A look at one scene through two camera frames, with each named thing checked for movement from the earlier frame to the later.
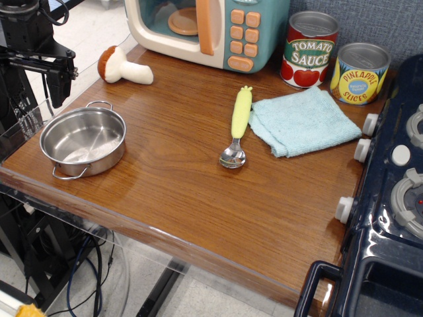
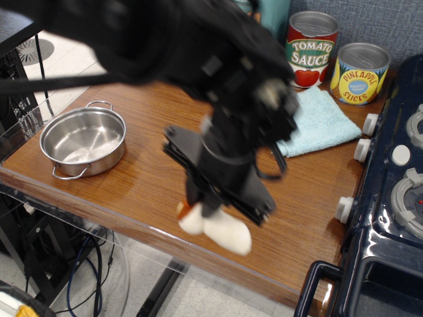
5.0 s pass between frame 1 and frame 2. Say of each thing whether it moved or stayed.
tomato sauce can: stayed
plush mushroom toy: moved
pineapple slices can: stayed
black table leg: stayed
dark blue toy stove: stayed
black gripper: moved
